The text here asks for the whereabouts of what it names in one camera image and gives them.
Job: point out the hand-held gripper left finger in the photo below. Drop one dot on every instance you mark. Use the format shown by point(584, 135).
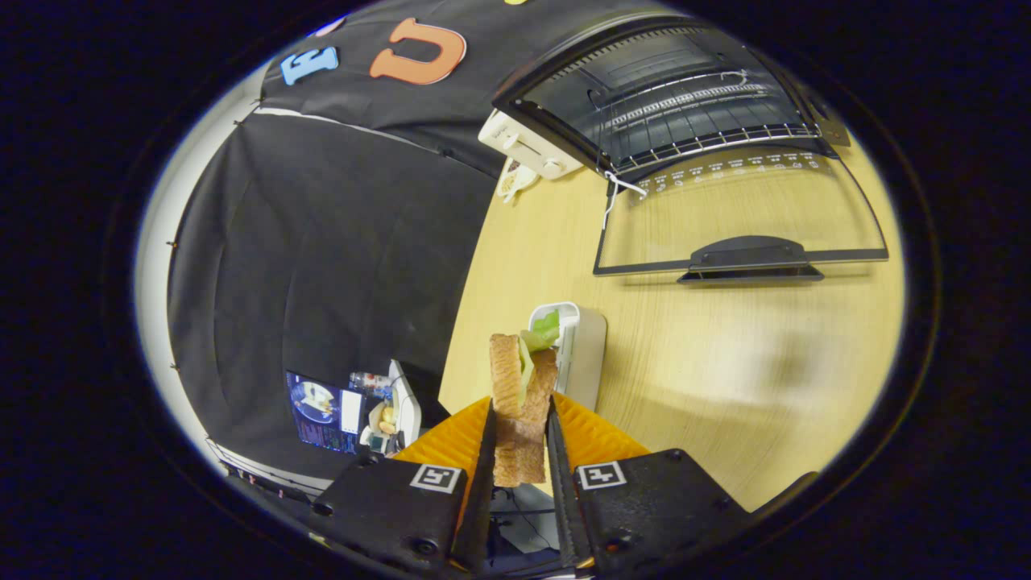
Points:
point(483, 499)

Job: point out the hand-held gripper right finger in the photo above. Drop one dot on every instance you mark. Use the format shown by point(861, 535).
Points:
point(564, 507)

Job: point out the toasted sandwich with lettuce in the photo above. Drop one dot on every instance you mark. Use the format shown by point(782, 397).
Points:
point(519, 443)

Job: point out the black toaster oven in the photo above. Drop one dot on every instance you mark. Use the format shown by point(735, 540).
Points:
point(685, 105)

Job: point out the white pop-up toaster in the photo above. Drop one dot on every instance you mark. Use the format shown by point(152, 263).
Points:
point(523, 145)

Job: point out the white curved panel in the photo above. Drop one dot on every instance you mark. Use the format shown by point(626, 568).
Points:
point(405, 403)

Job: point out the white plate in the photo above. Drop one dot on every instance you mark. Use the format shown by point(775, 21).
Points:
point(584, 354)

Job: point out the computer screen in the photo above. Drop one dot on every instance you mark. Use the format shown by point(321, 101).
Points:
point(318, 411)

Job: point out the black backdrop cloth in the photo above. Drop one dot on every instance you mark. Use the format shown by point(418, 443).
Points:
point(322, 242)

